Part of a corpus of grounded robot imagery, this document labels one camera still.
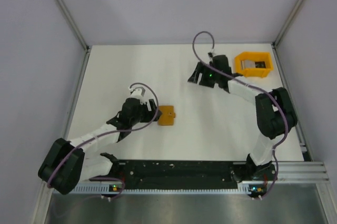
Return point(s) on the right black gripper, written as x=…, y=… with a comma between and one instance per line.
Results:
x=201, y=69

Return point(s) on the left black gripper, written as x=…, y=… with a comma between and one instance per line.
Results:
x=149, y=114

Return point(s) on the orange leather card holder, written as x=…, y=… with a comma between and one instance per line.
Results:
x=167, y=117

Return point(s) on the silver VIP card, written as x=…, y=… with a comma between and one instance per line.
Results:
x=247, y=64

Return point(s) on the yellow plastic bin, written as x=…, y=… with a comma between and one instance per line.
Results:
x=254, y=56

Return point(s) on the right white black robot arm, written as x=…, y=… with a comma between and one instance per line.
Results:
x=275, y=114

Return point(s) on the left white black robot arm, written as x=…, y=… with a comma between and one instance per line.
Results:
x=70, y=162

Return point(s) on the black card in bin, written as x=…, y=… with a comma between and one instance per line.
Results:
x=260, y=64

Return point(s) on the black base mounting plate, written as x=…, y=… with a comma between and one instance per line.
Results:
x=168, y=174

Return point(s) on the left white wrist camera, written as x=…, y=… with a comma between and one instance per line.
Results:
x=137, y=93

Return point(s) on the white slotted cable duct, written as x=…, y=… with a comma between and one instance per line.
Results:
x=113, y=188

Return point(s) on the aluminium front rail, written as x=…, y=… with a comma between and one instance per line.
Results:
x=302, y=172

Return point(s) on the right aluminium frame post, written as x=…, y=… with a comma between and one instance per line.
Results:
x=288, y=22

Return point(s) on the aluminium frame post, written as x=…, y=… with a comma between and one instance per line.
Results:
x=288, y=22
x=72, y=24

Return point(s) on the left aluminium frame post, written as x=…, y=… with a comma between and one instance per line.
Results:
x=72, y=24

